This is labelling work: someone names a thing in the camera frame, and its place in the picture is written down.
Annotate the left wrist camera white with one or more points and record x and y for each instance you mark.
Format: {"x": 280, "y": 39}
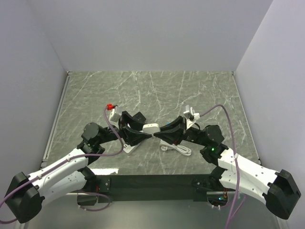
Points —
{"x": 115, "y": 112}

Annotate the black socket adapter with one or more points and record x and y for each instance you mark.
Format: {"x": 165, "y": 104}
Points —
{"x": 139, "y": 117}

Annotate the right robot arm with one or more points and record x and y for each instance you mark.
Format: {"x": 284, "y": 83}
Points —
{"x": 276, "y": 189}

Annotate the white power strip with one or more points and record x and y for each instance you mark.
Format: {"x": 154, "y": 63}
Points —
{"x": 129, "y": 149}

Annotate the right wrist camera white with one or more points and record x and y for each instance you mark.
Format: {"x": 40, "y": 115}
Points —
{"x": 191, "y": 116}

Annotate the black base bar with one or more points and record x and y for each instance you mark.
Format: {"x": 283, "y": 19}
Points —
{"x": 149, "y": 187}

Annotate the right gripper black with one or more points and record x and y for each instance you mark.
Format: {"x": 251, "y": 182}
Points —
{"x": 173, "y": 136}

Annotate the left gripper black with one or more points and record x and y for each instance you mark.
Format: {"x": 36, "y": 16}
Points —
{"x": 130, "y": 136}

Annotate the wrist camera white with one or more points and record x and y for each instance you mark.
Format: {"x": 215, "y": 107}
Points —
{"x": 191, "y": 116}
{"x": 115, "y": 112}

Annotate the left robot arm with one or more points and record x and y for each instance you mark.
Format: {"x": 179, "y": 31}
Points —
{"x": 28, "y": 194}

